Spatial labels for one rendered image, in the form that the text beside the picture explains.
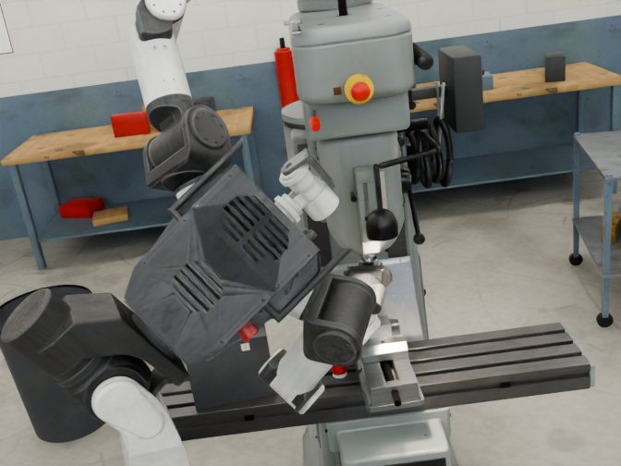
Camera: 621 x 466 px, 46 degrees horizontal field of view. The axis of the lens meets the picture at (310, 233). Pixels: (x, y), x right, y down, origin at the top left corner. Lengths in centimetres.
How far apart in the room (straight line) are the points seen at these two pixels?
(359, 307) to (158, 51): 61
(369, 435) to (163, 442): 76
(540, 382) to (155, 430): 110
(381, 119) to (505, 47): 461
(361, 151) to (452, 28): 445
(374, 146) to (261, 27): 431
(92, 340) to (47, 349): 7
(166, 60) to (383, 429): 114
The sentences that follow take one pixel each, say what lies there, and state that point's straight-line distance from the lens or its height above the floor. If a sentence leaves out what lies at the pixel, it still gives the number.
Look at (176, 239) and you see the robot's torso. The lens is 121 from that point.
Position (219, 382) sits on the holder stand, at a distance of 199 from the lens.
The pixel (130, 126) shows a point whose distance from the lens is 563.
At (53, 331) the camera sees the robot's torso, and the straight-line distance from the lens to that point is 130.
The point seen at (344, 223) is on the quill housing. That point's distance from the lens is 179.
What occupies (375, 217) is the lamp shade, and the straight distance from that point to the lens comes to 164.
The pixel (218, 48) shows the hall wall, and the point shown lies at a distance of 603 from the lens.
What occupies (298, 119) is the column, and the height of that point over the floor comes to 156.
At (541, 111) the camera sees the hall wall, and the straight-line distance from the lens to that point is 646.
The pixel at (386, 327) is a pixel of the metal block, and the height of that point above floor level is 107.
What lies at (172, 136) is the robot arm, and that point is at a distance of 135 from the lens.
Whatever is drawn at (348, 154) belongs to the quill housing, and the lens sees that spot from 174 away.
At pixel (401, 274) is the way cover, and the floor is 105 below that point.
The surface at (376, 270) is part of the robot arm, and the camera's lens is 188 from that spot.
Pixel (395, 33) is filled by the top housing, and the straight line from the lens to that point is 157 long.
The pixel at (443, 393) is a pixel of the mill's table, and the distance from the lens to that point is 204.
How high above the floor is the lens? 206
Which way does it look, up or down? 22 degrees down
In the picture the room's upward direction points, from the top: 8 degrees counter-clockwise
